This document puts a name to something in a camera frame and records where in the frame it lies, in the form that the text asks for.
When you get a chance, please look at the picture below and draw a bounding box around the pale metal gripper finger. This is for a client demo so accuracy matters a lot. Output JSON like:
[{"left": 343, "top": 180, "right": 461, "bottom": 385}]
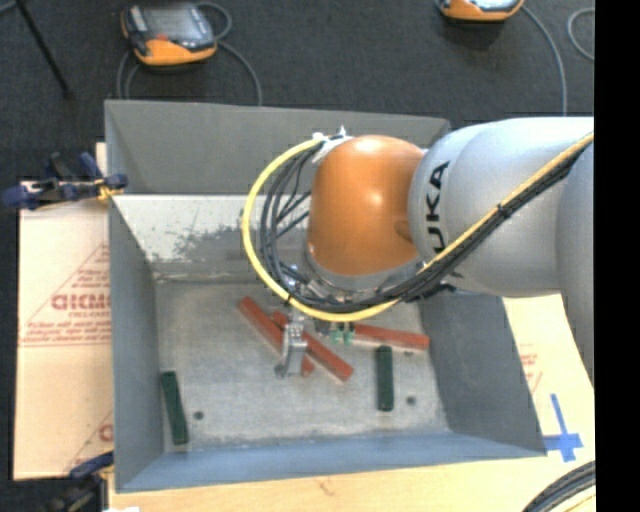
[
  {"left": 290, "top": 340, "right": 309, "bottom": 377},
  {"left": 274, "top": 322, "right": 304, "bottom": 379}
]

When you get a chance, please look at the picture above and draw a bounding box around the red-brown flat block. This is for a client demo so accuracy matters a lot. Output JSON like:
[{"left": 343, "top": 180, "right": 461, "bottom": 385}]
[
  {"left": 349, "top": 322, "right": 431, "bottom": 352},
  {"left": 269, "top": 310, "right": 355, "bottom": 383},
  {"left": 236, "top": 296, "right": 317, "bottom": 377}
]

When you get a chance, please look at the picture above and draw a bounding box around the grey metal bin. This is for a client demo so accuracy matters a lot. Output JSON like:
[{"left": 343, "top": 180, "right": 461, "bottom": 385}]
[{"left": 103, "top": 99, "right": 548, "bottom": 494}]

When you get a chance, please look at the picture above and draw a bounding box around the dark green flat block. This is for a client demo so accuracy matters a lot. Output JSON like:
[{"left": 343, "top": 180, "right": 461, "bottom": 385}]
[
  {"left": 159, "top": 370, "right": 191, "bottom": 447},
  {"left": 375, "top": 344, "right": 396, "bottom": 413}
]

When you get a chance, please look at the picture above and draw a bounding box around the brown cardboard board, red print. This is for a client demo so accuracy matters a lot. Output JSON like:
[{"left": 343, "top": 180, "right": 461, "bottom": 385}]
[{"left": 10, "top": 198, "right": 595, "bottom": 482}]

